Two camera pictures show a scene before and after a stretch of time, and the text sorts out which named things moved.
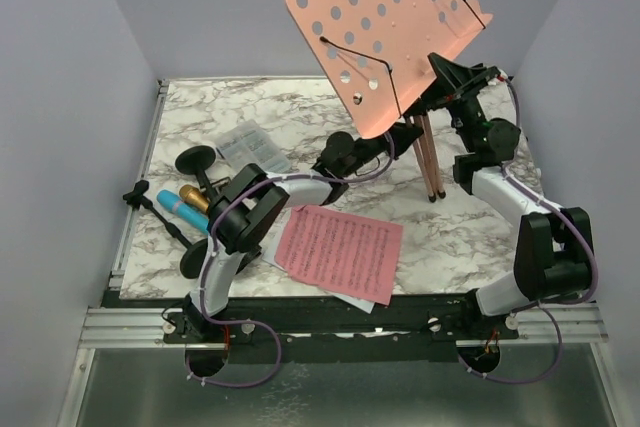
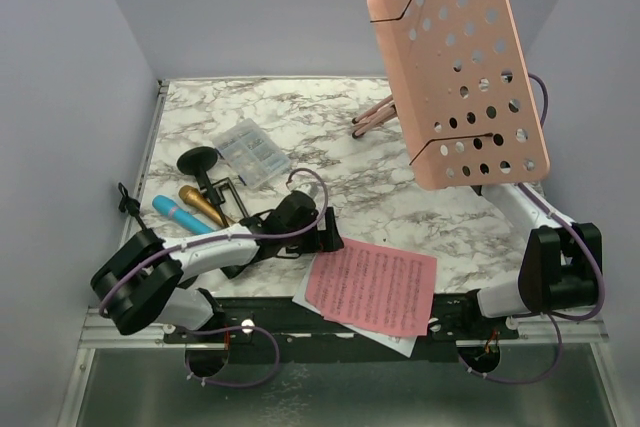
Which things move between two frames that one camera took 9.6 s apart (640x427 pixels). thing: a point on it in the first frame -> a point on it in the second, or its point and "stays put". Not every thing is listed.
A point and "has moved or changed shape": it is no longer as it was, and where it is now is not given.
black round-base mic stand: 194,259 -> 129,204
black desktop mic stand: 193,160 stays put
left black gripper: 401,133 -> 322,240
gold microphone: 195,197 stays put
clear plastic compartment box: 249,144 stays put
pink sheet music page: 348,254 has moved or changed shape
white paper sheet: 269,256 -> 402,344
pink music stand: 375,15 has moved or changed shape
